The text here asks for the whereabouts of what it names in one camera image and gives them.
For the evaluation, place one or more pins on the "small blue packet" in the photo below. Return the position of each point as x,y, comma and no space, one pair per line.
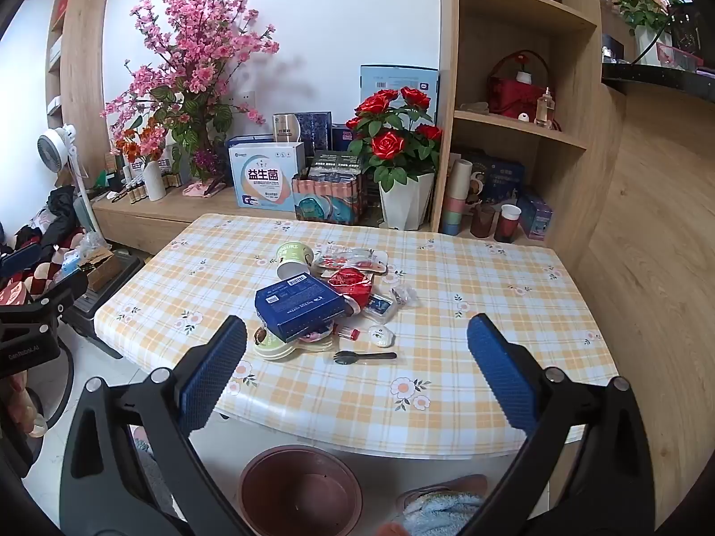
381,306

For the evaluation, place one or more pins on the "wooden shelf unit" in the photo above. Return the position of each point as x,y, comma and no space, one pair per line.
581,123

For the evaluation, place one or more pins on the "white standing fan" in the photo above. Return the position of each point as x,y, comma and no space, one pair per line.
53,148

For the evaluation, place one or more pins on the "red cup with white rim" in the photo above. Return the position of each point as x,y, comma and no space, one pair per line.
507,226

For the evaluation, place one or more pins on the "low wooden cabinet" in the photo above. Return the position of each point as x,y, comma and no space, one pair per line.
167,223

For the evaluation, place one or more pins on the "blue picture gift box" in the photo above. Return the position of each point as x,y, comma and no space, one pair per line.
497,178

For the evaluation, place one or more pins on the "white angular plant pot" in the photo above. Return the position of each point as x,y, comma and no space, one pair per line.
405,206

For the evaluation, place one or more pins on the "red gift basket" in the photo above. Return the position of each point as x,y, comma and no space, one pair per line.
511,92

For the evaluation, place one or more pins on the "red rose plant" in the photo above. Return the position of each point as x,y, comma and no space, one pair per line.
391,145

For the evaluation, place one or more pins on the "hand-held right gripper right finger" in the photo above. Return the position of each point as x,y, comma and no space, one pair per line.
503,368

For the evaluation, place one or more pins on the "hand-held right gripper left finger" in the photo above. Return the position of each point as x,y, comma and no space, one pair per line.
215,368

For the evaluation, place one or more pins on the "orange artificial flowers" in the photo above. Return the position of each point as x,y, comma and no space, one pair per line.
134,145

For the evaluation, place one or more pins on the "blue cardboard box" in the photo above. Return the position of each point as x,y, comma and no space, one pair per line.
296,304

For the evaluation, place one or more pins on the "person's left hand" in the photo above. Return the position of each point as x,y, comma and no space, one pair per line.
28,407

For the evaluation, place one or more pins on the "dark blue patterned box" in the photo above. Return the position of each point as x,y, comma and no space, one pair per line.
315,128

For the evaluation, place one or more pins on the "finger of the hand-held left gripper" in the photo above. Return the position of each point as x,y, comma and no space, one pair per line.
67,290

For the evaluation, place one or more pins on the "white ribbed vase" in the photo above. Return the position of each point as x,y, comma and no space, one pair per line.
155,181

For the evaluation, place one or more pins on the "yellow plaid floral tablecloth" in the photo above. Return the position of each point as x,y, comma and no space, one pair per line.
475,279

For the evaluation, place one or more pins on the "green white paper cup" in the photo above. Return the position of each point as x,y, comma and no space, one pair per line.
293,259

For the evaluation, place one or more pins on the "pink pouch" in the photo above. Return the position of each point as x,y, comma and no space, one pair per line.
204,188

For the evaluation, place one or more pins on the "brown plastic bin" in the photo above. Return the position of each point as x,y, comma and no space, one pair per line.
301,497

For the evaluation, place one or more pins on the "white blue carton box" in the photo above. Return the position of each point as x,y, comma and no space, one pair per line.
262,178

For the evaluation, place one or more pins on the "black counter top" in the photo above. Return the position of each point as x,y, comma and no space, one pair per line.
659,81

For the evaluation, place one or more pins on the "glass perfume bottle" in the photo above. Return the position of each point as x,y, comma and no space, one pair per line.
545,109

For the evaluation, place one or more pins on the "small white plant pot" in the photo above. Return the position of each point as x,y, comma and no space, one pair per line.
651,44

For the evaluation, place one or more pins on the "blue fluffy slipper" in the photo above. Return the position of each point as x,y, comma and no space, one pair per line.
441,511

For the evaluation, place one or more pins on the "clear plastic blister pack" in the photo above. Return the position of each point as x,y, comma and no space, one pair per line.
346,259

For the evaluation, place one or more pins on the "row of small brown bottles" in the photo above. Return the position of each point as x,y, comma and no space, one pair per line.
134,190

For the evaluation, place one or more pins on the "brown plastic cup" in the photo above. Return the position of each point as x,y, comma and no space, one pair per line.
483,222

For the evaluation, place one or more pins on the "pink rose plant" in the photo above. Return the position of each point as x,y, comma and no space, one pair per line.
642,0

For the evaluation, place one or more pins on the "large blue white box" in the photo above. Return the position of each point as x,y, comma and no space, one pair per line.
385,81

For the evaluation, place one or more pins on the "pile of clothes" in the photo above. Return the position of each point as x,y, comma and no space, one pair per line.
56,218

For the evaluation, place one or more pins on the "silver gold box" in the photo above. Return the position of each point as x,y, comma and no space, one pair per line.
286,128

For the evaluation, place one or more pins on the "colourful pack of bottles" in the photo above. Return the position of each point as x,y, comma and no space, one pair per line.
324,201

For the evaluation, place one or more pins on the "stack of pastel cups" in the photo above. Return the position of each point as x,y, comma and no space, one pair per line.
455,201

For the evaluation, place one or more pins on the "small white round container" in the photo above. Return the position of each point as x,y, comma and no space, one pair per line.
382,336

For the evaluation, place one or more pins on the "red crushed can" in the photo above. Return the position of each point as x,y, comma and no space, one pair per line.
349,285

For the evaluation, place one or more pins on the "clear plastic wrapper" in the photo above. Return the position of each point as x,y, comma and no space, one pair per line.
405,295

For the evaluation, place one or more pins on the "small cardboard box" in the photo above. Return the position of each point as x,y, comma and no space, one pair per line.
98,268

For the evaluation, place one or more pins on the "dark flat box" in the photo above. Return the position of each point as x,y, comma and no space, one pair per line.
335,162

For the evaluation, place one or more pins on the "pink blossom artificial plant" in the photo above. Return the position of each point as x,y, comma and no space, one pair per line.
190,61

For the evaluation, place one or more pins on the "small purple box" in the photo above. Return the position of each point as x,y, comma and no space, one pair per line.
535,218

